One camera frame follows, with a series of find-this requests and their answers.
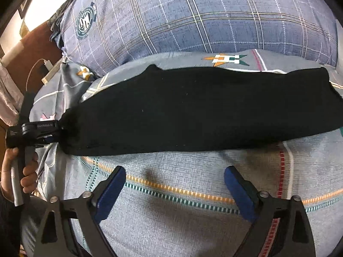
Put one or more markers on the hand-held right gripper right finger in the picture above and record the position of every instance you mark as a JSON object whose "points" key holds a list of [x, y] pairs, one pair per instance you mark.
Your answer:
{"points": [[241, 194]]}

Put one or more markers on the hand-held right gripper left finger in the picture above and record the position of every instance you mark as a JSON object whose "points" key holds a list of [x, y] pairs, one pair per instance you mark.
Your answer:
{"points": [[109, 194]]}

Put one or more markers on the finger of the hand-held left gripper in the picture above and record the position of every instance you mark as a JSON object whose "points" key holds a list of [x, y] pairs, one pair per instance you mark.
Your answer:
{"points": [[48, 139]]}

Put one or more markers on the black pants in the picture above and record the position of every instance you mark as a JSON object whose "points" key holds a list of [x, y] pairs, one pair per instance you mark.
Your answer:
{"points": [[187, 112]]}

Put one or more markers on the person's left forearm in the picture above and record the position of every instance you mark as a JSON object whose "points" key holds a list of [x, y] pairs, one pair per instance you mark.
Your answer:
{"points": [[5, 225]]}

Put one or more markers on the person's left hand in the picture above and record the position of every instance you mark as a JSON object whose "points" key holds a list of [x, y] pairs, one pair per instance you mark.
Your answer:
{"points": [[29, 178]]}

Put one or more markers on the grey star print pillow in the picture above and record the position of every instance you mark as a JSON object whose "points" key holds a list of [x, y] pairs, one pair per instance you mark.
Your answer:
{"points": [[53, 104]]}

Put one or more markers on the pale towel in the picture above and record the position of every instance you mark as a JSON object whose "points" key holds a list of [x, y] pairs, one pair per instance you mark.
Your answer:
{"points": [[9, 93]]}

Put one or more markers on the grey star print bed sheet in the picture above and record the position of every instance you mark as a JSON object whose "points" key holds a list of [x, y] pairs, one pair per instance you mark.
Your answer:
{"points": [[187, 171]]}

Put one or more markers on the white power strip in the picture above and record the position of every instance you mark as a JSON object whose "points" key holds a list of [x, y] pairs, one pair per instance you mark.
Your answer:
{"points": [[51, 75]]}

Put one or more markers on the white charger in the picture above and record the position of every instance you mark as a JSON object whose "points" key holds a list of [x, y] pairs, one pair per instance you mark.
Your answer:
{"points": [[48, 65]]}

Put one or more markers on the brown wooden headboard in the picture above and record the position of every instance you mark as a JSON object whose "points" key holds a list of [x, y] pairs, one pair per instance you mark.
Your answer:
{"points": [[34, 42]]}

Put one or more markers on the dark grey clothes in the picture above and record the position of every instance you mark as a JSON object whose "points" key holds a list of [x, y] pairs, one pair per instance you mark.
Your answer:
{"points": [[60, 18]]}

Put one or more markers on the blue plaid quilt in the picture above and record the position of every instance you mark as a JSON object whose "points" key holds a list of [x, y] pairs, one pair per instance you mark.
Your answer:
{"points": [[187, 18]]}

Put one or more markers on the framed wall picture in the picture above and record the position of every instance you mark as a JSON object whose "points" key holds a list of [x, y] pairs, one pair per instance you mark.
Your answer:
{"points": [[23, 9]]}

